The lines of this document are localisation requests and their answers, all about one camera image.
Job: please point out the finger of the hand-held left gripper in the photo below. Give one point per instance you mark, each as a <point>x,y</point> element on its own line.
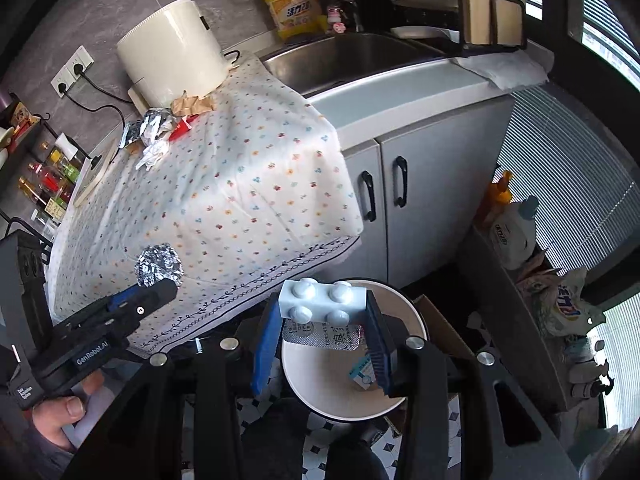
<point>155,294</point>
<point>119,299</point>

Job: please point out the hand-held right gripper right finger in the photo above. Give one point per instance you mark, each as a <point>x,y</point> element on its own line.
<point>378,347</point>

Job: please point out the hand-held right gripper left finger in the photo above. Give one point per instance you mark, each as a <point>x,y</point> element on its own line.
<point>265,350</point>

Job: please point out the foil ball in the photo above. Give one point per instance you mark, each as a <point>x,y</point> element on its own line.
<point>159,265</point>

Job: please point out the white round waste bin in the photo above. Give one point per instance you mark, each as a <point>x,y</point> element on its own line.
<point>330,390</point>

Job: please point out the white toy building brick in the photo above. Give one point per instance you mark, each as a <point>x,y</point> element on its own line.
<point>320,297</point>

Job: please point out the white plastic bag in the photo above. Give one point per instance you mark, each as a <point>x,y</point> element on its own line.
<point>152,154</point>

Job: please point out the person's left forearm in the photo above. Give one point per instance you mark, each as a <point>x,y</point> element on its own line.
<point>30,455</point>

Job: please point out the person's left hand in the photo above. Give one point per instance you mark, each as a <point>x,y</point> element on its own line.
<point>60,410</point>

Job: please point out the small blue white box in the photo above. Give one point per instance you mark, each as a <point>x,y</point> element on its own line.
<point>361,374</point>

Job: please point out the silver pill blister pack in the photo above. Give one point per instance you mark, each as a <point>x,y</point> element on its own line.
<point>325,337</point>

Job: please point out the narrow grey cabinet door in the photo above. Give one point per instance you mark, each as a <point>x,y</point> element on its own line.
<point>367,250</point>

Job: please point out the row of seasoning bottles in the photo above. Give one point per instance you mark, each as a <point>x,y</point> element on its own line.
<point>50,180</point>

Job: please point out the floral white tablecloth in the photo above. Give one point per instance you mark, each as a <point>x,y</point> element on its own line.
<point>240,185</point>

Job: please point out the flattened crumpled foil sheet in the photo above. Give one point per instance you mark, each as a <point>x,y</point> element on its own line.
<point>150,125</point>

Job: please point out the white bottle blue cap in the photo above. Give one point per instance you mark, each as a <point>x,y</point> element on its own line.
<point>515,235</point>

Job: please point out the black seasoning rack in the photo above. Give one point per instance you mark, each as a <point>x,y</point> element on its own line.
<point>25,140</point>

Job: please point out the wide grey cabinet door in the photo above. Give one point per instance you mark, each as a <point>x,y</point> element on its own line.
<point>450,170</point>

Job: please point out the brown paper bag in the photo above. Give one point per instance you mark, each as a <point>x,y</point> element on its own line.
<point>192,105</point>

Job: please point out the white laundry detergent bag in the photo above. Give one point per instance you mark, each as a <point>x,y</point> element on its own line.
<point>567,305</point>

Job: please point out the orange spray bottle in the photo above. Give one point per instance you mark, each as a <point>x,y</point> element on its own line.
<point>500,187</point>

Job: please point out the cream rice cooker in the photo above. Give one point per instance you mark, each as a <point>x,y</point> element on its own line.
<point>170,55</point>

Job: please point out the window blinds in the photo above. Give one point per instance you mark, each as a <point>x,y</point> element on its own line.
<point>565,170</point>

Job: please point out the stainless steel sink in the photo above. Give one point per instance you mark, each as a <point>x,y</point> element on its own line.
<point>350,60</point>

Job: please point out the white dish cloth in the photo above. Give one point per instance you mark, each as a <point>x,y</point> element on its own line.
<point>505,69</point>

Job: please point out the yellow detergent bottle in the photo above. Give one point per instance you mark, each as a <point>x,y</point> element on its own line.
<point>295,7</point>

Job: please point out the black dish rack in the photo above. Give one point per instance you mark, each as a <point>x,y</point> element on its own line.
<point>500,47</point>

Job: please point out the pink figure bottle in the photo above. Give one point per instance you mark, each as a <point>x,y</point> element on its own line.
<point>336,19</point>

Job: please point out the wooden cutting board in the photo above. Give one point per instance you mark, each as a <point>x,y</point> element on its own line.
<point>482,0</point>

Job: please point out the white wall outlet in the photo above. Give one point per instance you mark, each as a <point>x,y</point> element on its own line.
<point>62,85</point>
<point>80,61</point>

